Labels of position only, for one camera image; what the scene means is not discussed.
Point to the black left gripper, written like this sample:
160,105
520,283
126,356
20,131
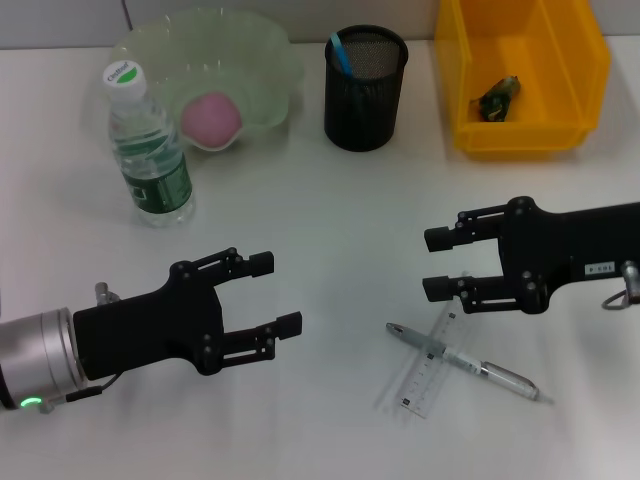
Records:
150,330

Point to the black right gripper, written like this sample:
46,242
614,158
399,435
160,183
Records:
565,250

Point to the clear plastic ruler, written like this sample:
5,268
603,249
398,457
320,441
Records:
425,380

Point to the clear green-label water bottle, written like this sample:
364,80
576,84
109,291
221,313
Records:
155,190

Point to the green plastic wrapper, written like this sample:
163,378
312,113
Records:
495,97

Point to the pink peach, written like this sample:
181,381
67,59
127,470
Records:
210,120

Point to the blue capped scissors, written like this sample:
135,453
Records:
342,55

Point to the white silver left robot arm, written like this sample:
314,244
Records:
40,355

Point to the clear grey pen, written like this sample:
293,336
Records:
500,372

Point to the black mesh pen holder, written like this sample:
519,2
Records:
360,110

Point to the translucent green fruit plate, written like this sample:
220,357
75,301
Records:
240,65

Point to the yellow plastic bin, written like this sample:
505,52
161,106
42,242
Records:
525,135

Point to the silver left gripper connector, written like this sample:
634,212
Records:
105,294

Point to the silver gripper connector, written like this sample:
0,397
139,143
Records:
632,280
105,294

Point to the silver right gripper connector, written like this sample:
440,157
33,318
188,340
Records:
632,280

